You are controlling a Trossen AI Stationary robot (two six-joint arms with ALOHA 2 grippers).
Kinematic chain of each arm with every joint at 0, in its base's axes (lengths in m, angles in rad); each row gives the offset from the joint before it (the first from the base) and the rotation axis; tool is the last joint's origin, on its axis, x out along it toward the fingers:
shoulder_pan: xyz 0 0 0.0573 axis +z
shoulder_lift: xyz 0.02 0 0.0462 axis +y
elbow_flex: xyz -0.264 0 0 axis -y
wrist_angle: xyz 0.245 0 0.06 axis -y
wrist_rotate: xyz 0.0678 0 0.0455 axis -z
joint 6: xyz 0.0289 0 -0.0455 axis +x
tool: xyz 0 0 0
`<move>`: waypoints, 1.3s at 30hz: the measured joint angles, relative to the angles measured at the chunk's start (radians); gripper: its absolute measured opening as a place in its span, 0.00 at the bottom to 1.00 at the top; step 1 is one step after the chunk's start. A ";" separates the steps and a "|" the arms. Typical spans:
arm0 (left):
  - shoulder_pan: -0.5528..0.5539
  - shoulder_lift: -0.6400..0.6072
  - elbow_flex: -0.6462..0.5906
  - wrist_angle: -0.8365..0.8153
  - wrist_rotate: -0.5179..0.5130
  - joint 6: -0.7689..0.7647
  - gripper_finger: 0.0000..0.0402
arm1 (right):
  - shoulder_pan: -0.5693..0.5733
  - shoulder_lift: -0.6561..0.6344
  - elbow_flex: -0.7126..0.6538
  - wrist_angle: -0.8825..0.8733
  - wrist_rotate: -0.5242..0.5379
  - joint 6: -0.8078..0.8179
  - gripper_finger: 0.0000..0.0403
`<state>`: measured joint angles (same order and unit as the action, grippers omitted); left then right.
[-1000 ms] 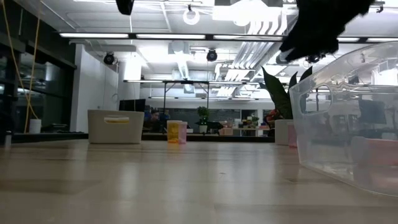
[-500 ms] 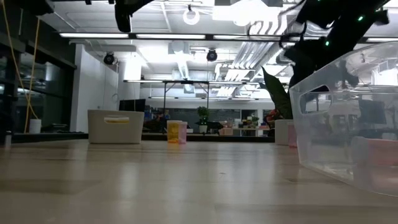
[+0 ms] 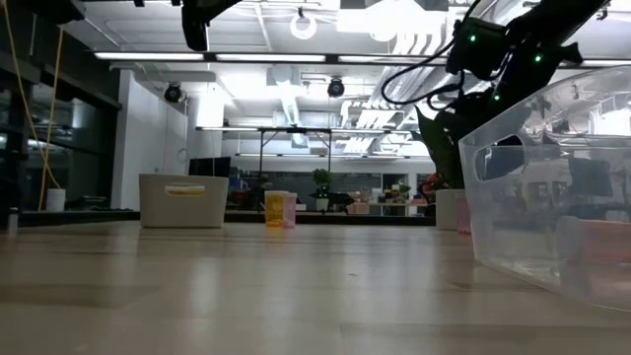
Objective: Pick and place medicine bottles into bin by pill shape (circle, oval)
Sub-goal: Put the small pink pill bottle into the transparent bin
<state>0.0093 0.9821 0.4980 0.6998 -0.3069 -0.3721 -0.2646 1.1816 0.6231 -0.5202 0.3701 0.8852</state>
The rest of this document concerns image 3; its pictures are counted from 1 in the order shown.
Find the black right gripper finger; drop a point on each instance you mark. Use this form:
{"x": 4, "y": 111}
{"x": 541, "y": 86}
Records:
{"x": 505, "y": 158}

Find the pink medicine bottle white cap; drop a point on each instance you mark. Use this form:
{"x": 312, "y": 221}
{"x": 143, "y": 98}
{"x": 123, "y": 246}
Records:
{"x": 292, "y": 211}
{"x": 464, "y": 214}

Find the yellow cup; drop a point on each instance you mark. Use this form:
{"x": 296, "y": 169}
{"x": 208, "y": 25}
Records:
{"x": 274, "y": 209}

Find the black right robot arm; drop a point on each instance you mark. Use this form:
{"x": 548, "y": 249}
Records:
{"x": 552, "y": 20}

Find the large dark green leafy plant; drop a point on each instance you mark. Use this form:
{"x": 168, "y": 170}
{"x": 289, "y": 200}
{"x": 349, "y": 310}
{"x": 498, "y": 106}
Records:
{"x": 439, "y": 148}

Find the black ceiling spotlight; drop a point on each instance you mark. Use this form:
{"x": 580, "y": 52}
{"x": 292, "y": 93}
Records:
{"x": 173, "y": 93}
{"x": 335, "y": 88}

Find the red object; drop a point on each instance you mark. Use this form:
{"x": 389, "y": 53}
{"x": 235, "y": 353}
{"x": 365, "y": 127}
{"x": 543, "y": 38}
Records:
{"x": 434, "y": 181}

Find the large white plant pot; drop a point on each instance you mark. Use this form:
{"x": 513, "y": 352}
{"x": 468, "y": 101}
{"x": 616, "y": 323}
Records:
{"x": 446, "y": 209}

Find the cardboard box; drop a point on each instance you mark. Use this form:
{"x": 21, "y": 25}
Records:
{"x": 358, "y": 208}

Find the small green plant white pot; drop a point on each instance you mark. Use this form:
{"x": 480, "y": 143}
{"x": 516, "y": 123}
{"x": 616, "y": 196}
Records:
{"x": 322, "y": 180}

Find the small white cup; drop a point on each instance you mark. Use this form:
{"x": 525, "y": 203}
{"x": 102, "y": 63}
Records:
{"x": 55, "y": 201}

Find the small grey cylinder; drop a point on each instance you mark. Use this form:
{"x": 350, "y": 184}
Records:
{"x": 13, "y": 221}

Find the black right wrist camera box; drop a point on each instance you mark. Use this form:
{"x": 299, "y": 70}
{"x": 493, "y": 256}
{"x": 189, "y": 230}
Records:
{"x": 475, "y": 49}

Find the long black ceiling light rail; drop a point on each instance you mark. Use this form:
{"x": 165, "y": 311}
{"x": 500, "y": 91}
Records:
{"x": 332, "y": 58}

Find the black metal frame stand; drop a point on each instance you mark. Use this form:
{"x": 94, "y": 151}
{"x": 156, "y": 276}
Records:
{"x": 296, "y": 130}

